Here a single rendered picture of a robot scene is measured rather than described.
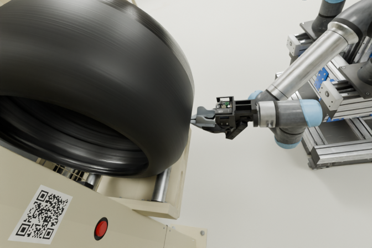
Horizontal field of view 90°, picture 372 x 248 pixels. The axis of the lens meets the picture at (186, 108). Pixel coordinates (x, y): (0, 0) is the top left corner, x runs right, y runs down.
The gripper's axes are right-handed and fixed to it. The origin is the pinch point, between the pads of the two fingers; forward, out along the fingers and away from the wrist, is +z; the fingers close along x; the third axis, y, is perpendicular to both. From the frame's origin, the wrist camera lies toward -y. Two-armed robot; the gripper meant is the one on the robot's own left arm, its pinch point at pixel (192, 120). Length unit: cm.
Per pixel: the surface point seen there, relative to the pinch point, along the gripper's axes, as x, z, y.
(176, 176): 13.8, 7.9, -14.8
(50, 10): 5.3, 14.1, 41.6
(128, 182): 15.6, 30.4, -20.4
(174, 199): 21.1, 7.3, -14.7
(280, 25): -227, -72, -105
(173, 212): 25.7, 5.3, -10.8
